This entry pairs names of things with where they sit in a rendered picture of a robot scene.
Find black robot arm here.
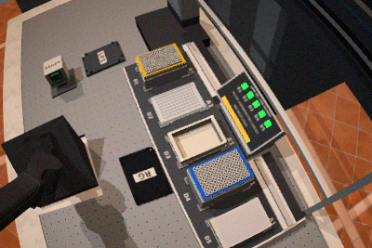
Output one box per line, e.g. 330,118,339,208
0,130,63,231

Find black rectangular pad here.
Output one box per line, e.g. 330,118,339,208
119,146,173,205

